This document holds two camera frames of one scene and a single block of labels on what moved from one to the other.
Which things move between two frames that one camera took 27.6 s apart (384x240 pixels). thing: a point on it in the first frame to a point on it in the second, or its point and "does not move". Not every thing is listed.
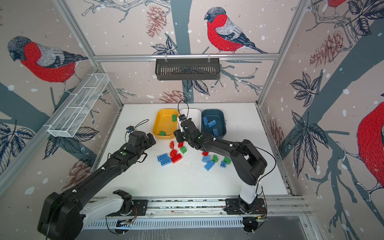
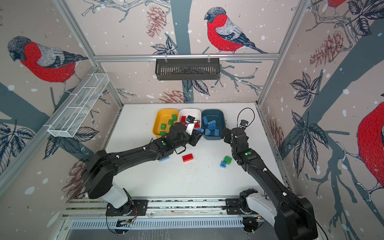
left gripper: [149, 143] to [194, 138]
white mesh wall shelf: [69, 119] does not move
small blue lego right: [223, 164] does not move
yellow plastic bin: [163, 123] does not move
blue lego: [212, 123] does not move
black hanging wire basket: [171, 70] does not move
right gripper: [180, 134] to [230, 135]
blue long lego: [210, 164] to [212, 126]
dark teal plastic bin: [211, 115] does not move
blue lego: [205, 120] does not move
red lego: [176, 158] to [187, 157]
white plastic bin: [194, 114] does not move
